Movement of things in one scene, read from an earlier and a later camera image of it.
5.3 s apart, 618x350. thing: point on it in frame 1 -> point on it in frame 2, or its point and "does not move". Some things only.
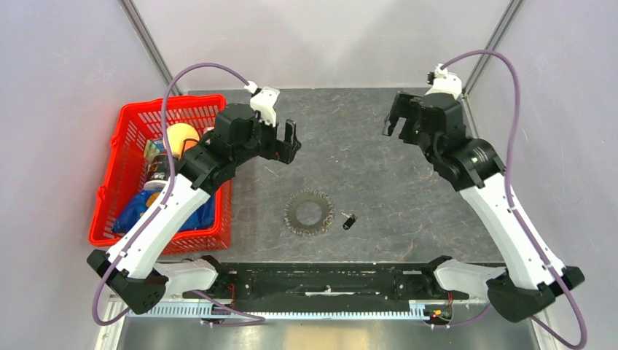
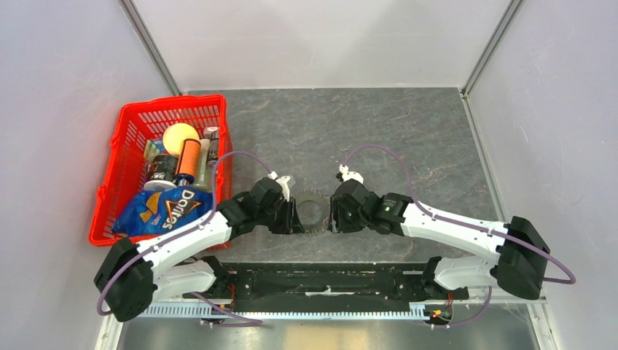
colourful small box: [153, 148] does not move
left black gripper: [286, 151] -> [290, 224]
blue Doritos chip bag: [139, 206] does not move
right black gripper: [406, 105] -> [337, 220]
